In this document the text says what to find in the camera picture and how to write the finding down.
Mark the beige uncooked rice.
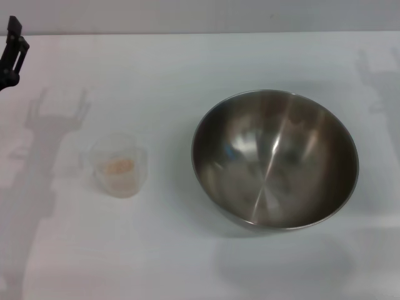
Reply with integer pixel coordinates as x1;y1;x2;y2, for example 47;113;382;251
96;157;135;192

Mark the clear plastic measuring cup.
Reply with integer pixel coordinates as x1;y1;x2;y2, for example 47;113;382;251
81;132;148;198

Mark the stainless steel mixing bowl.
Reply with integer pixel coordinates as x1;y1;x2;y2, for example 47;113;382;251
191;89;359;232

